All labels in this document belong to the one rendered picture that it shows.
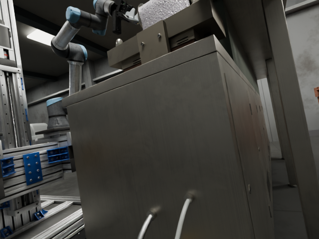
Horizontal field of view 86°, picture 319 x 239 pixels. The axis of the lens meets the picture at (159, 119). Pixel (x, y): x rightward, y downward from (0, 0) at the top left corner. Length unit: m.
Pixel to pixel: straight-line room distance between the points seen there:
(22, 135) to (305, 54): 4.74
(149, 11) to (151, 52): 0.38
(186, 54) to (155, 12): 0.47
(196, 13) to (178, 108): 0.27
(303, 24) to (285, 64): 4.13
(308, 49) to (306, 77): 0.56
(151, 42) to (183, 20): 0.11
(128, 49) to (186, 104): 0.32
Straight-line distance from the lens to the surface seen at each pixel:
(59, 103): 1.47
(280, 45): 0.83
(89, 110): 0.70
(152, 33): 0.58
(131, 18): 1.00
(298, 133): 0.81
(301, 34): 4.86
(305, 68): 4.70
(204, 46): 0.45
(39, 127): 7.66
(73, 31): 1.23
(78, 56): 1.48
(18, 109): 1.46
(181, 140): 0.45
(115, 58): 0.70
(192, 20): 0.56
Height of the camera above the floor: 0.71
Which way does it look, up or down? 2 degrees up
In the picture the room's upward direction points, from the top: 10 degrees counter-clockwise
